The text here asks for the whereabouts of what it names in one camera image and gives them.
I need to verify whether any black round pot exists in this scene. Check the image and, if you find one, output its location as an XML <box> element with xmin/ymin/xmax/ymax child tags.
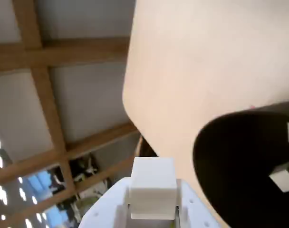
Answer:
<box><xmin>193</xmin><ymin>101</ymin><xmax>289</xmax><ymax>228</ymax></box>

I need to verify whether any table leg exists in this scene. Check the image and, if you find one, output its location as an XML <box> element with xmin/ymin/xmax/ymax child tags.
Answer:
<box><xmin>136</xmin><ymin>135</ymin><xmax>143</xmax><ymax>157</ymax></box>

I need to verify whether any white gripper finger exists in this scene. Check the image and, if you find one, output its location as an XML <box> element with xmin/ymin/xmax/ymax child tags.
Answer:
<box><xmin>77</xmin><ymin>177</ymin><xmax>133</xmax><ymax>228</ymax></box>
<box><xmin>174</xmin><ymin>178</ymin><xmax>223</xmax><ymax>228</ymax></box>

